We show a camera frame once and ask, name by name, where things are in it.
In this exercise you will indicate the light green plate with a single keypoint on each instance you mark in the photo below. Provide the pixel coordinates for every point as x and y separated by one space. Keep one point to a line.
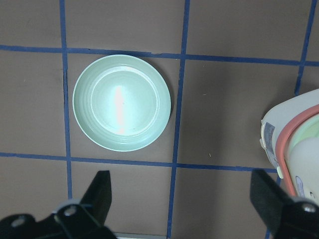
121 103

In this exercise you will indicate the white rice cooker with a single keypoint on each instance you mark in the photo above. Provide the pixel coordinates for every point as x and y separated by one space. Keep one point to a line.
290 138

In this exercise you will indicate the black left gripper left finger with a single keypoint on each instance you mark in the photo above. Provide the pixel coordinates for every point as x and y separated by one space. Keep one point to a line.
82 220

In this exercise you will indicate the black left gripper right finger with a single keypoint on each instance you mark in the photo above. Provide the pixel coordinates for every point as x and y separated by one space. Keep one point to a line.
285 216

